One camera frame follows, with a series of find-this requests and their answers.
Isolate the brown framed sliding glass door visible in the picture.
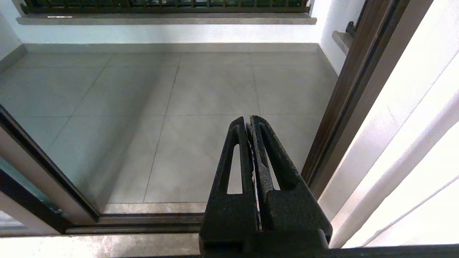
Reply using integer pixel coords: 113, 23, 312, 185
0, 104, 101, 224

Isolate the dark stone window sill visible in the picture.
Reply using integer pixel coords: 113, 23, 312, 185
332, 30, 354, 55
16, 14, 318, 25

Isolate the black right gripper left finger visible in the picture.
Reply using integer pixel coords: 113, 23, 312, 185
199, 116, 261, 252

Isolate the dark brown door jamb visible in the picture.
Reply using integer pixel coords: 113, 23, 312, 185
301, 0, 434, 199

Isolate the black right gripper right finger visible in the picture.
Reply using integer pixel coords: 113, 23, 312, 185
250, 115, 333, 240

